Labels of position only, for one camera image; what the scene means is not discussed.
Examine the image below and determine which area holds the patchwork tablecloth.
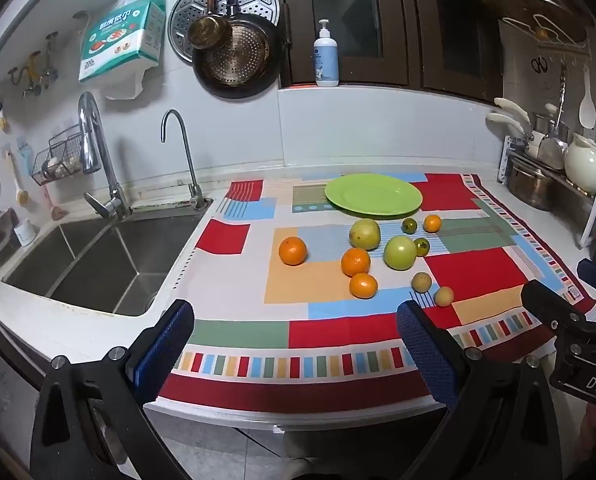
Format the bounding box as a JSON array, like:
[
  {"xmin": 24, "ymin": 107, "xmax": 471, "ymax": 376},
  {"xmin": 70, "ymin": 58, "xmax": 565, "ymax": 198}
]
[{"xmin": 155, "ymin": 172, "xmax": 596, "ymax": 413}]

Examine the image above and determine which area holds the yellow bicycle wall hook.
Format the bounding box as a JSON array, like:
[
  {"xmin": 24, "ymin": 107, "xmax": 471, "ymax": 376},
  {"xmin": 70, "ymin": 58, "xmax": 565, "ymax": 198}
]
[{"xmin": 8, "ymin": 32, "xmax": 59, "ymax": 98}]

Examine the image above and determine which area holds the large orange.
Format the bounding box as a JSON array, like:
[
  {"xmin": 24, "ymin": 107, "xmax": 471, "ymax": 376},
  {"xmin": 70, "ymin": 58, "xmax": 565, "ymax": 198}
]
[
  {"xmin": 349, "ymin": 272, "xmax": 379, "ymax": 300},
  {"xmin": 341, "ymin": 247, "xmax": 371, "ymax": 278},
  {"xmin": 278, "ymin": 236, "xmax": 309, "ymax": 267}
]

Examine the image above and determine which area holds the stainless steel pot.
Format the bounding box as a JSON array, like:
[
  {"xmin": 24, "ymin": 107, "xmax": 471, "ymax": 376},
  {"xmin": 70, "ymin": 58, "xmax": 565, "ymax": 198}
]
[{"xmin": 506, "ymin": 157, "xmax": 558, "ymax": 212}]

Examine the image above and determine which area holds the black wire basket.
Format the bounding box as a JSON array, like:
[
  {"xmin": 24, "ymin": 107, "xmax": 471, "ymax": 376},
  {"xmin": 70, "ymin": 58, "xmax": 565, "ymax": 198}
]
[{"xmin": 30, "ymin": 130, "xmax": 101, "ymax": 186}]

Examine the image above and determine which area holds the white wire hanger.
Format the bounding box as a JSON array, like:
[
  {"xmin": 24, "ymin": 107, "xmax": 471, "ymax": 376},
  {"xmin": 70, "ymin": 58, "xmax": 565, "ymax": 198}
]
[{"xmin": 502, "ymin": 15, "xmax": 591, "ymax": 53}]

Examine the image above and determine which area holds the yellow handled brush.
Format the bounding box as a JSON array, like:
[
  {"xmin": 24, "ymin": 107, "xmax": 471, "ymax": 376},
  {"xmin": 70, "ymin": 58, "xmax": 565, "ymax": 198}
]
[{"xmin": 5, "ymin": 150, "xmax": 31, "ymax": 206}]

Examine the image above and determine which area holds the white pitcher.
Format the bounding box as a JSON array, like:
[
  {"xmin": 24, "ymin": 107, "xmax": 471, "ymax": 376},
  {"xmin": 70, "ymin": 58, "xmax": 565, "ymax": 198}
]
[{"xmin": 564, "ymin": 133, "xmax": 596, "ymax": 195}]

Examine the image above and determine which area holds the white blue pump bottle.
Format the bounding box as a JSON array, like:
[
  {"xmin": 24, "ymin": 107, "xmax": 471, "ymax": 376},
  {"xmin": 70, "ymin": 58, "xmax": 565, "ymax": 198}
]
[{"xmin": 314, "ymin": 19, "xmax": 340, "ymax": 87}]

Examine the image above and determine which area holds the metal skimmer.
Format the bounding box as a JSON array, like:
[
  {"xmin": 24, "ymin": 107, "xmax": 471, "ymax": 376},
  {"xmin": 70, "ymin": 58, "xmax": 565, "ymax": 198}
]
[{"xmin": 538, "ymin": 72, "xmax": 568, "ymax": 171}]

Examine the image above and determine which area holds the white rice paddle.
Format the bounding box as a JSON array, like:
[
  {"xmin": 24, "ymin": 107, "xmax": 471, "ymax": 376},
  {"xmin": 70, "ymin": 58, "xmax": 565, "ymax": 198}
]
[{"xmin": 578, "ymin": 65, "xmax": 596, "ymax": 130}]

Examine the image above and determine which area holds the small brass pot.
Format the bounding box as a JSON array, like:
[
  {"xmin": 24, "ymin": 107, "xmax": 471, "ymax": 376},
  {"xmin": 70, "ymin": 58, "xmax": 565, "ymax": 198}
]
[{"xmin": 187, "ymin": 0, "xmax": 233, "ymax": 51}]

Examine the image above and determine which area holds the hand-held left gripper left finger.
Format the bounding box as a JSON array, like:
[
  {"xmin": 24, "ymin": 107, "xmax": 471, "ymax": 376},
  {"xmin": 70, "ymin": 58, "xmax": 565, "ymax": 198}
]
[{"xmin": 30, "ymin": 299, "xmax": 196, "ymax": 480}]

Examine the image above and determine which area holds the large yellow-green tomato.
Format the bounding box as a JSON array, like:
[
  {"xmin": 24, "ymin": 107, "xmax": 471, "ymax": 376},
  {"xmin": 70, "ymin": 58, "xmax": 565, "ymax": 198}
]
[{"xmin": 348, "ymin": 218, "xmax": 381, "ymax": 251}]

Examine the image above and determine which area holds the black frying pan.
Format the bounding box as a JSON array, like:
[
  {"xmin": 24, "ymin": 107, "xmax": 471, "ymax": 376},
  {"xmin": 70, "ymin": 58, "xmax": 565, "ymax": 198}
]
[{"xmin": 192, "ymin": 0, "xmax": 283, "ymax": 100}]

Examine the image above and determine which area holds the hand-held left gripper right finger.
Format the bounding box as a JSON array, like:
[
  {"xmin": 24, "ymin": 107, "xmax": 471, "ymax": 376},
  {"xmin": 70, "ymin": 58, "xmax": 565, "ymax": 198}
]
[{"xmin": 397, "ymin": 300, "xmax": 563, "ymax": 480}]

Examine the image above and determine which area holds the white knife handle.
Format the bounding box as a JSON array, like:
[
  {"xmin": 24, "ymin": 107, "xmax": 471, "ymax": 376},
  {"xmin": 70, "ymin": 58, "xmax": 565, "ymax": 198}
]
[
  {"xmin": 486, "ymin": 112, "xmax": 528, "ymax": 143},
  {"xmin": 494, "ymin": 97, "xmax": 531, "ymax": 126}
]

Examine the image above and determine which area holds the green plate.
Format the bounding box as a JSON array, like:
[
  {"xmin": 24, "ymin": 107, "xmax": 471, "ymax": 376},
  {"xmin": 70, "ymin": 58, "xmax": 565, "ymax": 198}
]
[{"xmin": 324, "ymin": 173, "xmax": 423, "ymax": 216}]

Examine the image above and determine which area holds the white dish rack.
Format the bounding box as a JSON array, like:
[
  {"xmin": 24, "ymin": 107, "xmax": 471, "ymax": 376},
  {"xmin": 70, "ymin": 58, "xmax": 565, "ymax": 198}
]
[{"xmin": 498, "ymin": 135, "xmax": 596, "ymax": 248}]

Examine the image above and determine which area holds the large green tomato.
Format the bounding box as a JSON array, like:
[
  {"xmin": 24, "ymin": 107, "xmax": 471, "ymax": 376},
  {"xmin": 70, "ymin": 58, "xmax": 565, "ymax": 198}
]
[{"xmin": 383, "ymin": 235, "xmax": 419, "ymax": 271}]

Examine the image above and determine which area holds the dark brown window frame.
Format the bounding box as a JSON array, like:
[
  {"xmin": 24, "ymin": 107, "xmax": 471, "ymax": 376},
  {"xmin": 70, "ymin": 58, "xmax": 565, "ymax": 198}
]
[{"xmin": 268, "ymin": 0, "xmax": 503, "ymax": 106}]

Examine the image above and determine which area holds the tall chrome faucet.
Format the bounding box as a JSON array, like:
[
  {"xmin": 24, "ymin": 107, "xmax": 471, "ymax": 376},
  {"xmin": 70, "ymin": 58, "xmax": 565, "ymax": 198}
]
[{"xmin": 77, "ymin": 91, "xmax": 133, "ymax": 220}]

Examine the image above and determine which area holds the stainless steel sink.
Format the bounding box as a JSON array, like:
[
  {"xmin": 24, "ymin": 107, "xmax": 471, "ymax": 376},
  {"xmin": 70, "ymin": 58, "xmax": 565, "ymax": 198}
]
[{"xmin": 0, "ymin": 205, "xmax": 213, "ymax": 318}]

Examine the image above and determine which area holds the green tissue pack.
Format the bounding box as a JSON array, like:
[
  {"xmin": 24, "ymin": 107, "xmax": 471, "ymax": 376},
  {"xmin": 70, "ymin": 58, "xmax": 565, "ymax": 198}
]
[{"xmin": 78, "ymin": 0, "xmax": 167, "ymax": 85}]

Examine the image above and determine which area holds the thin gooseneck faucet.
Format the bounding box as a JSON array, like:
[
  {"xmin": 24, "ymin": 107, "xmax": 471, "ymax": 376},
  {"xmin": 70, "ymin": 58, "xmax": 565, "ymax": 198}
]
[{"xmin": 160, "ymin": 109, "xmax": 206, "ymax": 210}]

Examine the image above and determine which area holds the white cup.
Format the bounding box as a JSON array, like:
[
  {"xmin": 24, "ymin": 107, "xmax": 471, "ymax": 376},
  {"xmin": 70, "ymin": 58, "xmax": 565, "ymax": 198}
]
[{"xmin": 14, "ymin": 220, "xmax": 39, "ymax": 247}]

